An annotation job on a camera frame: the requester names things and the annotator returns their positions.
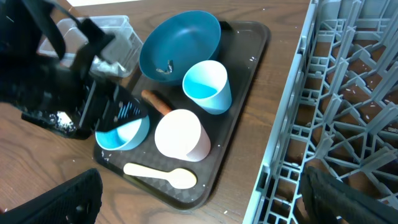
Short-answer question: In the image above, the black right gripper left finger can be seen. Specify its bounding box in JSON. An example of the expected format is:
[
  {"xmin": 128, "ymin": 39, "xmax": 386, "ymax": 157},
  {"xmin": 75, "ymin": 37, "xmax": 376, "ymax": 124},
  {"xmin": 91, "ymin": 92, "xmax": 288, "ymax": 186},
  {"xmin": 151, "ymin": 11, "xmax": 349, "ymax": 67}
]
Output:
[{"xmin": 1, "ymin": 168, "xmax": 103, "ymax": 224}]

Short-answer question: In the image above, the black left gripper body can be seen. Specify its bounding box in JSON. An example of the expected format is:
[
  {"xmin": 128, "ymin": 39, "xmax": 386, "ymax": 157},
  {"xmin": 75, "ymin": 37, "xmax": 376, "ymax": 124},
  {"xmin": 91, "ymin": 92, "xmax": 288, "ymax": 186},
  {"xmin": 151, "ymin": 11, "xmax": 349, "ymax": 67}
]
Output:
[{"xmin": 1, "ymin": 0, "xmax": 115, "ymax": 112}]

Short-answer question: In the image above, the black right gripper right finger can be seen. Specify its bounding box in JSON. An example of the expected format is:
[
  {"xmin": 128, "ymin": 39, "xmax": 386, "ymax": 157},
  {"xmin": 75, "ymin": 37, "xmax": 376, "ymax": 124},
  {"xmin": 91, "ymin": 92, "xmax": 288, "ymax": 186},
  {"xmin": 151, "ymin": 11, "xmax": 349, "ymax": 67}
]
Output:
[{"xmin": 300, "ymin": 166, "xmax": 397, "ymax": 224}]

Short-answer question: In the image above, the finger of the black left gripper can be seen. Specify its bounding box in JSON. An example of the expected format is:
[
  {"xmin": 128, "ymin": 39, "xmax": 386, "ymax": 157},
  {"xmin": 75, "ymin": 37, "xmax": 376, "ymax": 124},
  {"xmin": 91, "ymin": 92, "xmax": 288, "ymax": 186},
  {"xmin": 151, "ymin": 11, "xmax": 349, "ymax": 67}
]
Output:
[{"xmin": 79, "ymin": 80, "xmax": 148, "ymax": 132}]

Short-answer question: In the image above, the light blue bowl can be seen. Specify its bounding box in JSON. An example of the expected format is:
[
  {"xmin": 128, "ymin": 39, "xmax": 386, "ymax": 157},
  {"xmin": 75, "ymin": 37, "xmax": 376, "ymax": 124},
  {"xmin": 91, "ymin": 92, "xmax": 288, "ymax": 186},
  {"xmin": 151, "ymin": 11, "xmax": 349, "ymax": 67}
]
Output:
[{"xmin": 95, "ymin": 116, "xmax": 150, "ymax": 151}]

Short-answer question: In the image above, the pile of white rice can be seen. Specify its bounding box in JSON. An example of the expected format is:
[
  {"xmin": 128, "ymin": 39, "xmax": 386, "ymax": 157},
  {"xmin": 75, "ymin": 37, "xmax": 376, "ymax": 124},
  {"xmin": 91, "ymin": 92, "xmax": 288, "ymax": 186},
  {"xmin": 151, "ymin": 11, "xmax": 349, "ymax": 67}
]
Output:
[{"xmin": 37, "ymin": 111, "xmax": 76, "ymax": 133}]

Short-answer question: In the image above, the pink plastic cup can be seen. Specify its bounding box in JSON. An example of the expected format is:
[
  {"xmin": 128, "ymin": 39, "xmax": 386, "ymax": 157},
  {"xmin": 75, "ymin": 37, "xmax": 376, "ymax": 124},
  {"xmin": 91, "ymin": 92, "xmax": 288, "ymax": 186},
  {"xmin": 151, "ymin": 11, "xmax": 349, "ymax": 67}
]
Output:
[{"xmin": 154, "ymin": 109, "xmax": 211, "ymax": 162}]

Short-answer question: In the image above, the light blue plastic cup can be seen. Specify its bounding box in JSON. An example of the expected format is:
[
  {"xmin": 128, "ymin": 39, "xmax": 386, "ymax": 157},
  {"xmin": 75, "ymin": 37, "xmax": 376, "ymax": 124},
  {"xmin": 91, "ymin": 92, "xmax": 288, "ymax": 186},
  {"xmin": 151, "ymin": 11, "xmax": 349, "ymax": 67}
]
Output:
[{"xmin": 182, "ymin": 60, "xmax": 232, "ymax": 115}]

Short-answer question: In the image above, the aluminium foil ball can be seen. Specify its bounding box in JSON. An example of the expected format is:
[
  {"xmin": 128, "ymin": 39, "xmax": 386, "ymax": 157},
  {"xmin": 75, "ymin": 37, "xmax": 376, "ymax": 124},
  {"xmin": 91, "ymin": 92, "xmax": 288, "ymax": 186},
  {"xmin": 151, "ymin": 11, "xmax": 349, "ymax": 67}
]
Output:
[{"xmin": 90, "ymin": 57, "xmax": 123, "ymax": 77}]

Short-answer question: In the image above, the black waste tray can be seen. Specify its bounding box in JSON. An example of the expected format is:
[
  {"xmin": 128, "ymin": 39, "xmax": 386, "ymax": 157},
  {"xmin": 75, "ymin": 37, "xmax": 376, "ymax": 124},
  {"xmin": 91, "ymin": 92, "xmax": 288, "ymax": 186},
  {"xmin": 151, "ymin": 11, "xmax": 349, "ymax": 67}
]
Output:
[{"xmin": 21, "ymin": 109, "xmax": 92, "ymax": 140}]

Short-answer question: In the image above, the clear plastic waste bin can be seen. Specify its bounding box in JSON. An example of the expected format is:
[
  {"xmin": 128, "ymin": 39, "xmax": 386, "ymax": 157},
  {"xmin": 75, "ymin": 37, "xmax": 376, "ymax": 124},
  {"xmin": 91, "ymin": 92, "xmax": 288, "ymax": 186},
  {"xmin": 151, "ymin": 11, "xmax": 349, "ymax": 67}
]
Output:
[{"xmin": 57, "ymin": 16, "xmax": 143, "ymax": 78}]

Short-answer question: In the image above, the grey plastic dishwasher rack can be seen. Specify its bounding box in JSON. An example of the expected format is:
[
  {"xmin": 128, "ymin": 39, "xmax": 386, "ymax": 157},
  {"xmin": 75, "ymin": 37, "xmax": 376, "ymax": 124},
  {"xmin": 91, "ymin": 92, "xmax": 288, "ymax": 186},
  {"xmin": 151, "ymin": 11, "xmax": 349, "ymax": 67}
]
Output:
[{"xmin": 243, "ymin": 0, "xmax": 397, "ymax": 223}]

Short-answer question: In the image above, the orange carrot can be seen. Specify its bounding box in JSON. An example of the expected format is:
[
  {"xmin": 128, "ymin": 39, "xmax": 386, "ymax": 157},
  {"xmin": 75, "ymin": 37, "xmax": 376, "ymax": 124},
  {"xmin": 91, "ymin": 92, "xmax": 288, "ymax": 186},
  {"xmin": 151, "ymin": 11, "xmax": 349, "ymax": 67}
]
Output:
[{"xmin": 141, "ymin": 90, "xmax": 172, "ymax": 116}]

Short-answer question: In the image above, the small foil wrapper scrap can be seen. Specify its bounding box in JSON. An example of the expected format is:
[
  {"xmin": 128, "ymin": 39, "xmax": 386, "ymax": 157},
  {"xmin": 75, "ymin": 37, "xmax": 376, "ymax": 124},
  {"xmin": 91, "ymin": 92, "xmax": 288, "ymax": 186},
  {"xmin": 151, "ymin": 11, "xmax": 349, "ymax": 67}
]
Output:
[{"xmin": 156, "ymin": 60, "xmax": 174, "ymax": 75}]

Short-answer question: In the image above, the dark brown serving tray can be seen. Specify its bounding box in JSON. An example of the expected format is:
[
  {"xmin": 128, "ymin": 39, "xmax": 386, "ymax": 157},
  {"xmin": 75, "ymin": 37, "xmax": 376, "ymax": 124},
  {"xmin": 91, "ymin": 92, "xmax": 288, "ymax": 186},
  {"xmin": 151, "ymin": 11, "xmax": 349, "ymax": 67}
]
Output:
[{"xmin": 93, "ymin": 21, "xmax": 270, "ymax": 211}]

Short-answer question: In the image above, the cream plastic spoon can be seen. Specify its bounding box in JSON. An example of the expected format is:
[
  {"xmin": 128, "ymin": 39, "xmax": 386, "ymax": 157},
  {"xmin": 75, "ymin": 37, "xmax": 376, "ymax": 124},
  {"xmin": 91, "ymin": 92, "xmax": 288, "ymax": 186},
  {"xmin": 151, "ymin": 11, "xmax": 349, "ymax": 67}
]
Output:
[{"xmin": 123, "ymin": 163, "xmax": 197, "ymax": 189}]

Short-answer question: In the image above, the dark blue plate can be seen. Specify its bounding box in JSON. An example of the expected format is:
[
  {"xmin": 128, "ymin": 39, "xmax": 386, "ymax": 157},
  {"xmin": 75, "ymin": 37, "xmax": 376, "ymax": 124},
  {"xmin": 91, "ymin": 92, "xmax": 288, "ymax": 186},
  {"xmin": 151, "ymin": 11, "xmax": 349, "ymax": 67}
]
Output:
[{"xmin": 139, "ymin": 11, "xmax": 221, "ymax": 85}]

